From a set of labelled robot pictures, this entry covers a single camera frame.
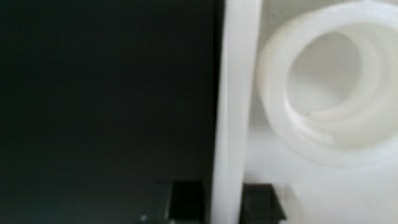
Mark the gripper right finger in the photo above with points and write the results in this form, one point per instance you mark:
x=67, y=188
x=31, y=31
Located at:
x=271, y=206

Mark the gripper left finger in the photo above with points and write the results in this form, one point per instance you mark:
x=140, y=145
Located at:
x=177, y=204

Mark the white square tabletop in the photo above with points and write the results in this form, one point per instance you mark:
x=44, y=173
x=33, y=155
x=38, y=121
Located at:
x=308, y=108

